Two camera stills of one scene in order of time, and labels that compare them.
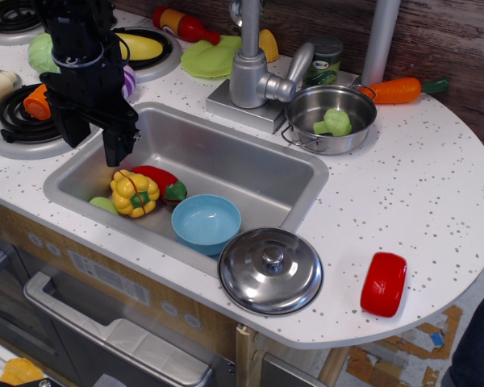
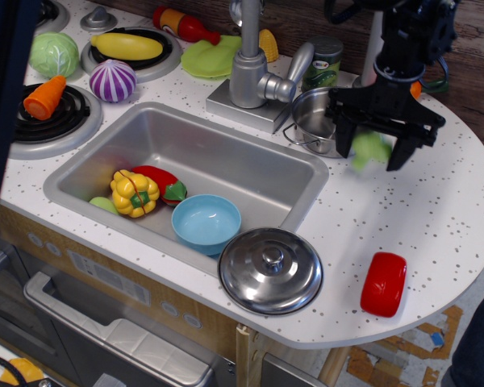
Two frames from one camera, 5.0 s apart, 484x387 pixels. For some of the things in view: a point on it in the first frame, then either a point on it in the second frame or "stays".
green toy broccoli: x=335 y=122 → x=369 y=146
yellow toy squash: x=139 y=47 stays
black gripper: x=97 y=87 → x=386 y=107
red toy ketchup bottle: x=185 y=26 stays
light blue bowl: x=203 y=222 stays
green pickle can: x=324 y=68 stays
